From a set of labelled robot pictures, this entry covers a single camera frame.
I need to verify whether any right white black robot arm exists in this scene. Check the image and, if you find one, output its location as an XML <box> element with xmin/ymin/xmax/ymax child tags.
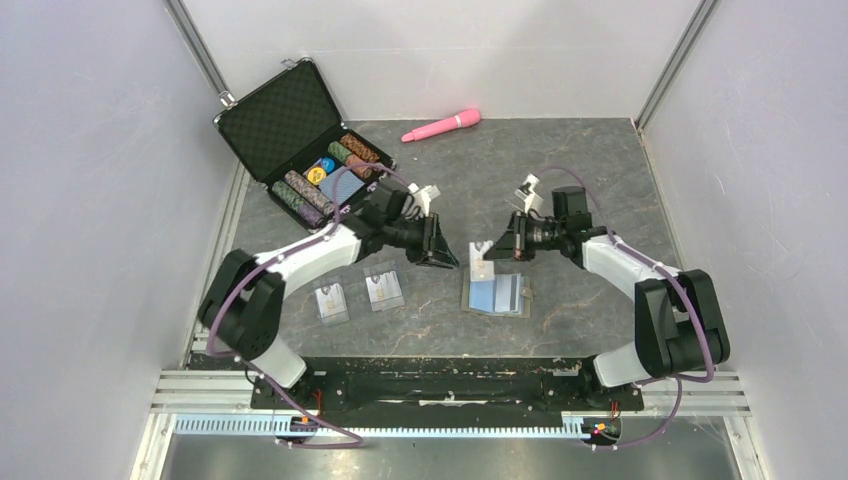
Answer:
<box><xmin>483</xmin><ymin>186</ymin><xmax>731</xmax><ymax>408</ymax></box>

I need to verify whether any aluminium frame rail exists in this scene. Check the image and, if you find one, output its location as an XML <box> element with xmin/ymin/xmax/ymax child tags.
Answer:
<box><xmin>151</xmin><ymin>370</ymin><xmax>752</xmax><ymax>418</ymax></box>

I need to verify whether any black poker chip case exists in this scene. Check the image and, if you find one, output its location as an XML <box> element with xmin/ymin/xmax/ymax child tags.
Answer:
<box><xmin>213</xmin><ymin>57</ymin><xmax>397</xmax><ymax>231</ymax></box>

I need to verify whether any clear acrylic card stand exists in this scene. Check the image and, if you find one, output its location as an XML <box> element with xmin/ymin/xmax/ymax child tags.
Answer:
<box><xmin>311</xmin><ymin>260</ymin><xmax>406</xmax><ymax>326</ymax></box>

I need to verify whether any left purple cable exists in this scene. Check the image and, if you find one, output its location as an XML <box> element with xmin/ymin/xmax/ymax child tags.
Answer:
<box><xmin>205</xmin><ymin>162</ymin><xmax>416</xmax><ymax>449</ymax></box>

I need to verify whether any silver credit card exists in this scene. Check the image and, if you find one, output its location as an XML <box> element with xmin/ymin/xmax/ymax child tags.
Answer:
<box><xmin>469</xmin><ymin>240</ymin><xmax>496</xmax><ymax>283</ymax></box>
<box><xmin>468</xmin><ymin>280</ymin><xmax>497</xmax><ymax>314</ymax></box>

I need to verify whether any beige leather card holder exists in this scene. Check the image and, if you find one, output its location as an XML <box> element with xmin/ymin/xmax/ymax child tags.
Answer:
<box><xmin>460</xmin><ymin>272</ymin><xmax>534</xmax><ymax>319</ymax></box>

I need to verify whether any white slotted cable duct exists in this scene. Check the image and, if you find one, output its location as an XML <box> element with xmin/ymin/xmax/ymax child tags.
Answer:
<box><xmin>174</xmin><ymin>414</ymin><xmax>590</xmax><ymax>440</ymax></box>

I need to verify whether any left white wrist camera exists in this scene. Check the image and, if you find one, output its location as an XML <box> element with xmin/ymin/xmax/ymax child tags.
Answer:
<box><xmin>408</xmin><ymin>183</ymin><xmax>440</xmax><ymax>217</ymax></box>

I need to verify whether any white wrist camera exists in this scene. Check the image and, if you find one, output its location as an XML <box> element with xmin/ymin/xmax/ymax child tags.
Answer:
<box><xmin>514</xmin><ymin>173</ymin><xmax>542</xmax><ymax>214</ymax></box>
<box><xmin>408</xmin><ymin>183</ymin><xmax>440</xmax><ymax>217</ymax></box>

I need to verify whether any pink wand massager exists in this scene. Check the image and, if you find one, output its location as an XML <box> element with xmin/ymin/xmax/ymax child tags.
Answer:
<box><xmin>401</xmin><ymin>109</ymin><xmax>482</xmax><ymax>143</ymax></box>

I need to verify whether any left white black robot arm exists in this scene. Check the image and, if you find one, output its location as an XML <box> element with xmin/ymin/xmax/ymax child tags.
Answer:
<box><xmin>197</xmin><ymin>182</ymin><xmax>459</xmax><ymax>408</ymax></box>

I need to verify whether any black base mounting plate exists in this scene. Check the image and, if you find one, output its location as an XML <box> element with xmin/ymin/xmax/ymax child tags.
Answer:
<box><xmin>288</xmin><ymin>357</ymin><xmax>639</xmax><ymax>428</ymax></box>

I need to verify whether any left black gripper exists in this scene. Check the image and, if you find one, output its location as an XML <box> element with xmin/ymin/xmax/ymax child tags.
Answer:
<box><xmin>384</xmin><ymin>212</ymin><xmax>459</xmax><ymax>271</ymax></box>

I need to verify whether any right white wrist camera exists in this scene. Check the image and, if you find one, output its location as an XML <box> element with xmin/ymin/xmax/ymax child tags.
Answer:
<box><xmin>514</xmin><ymin>173</ymin><xmax>542</xmax><ymax>214</ymax></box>

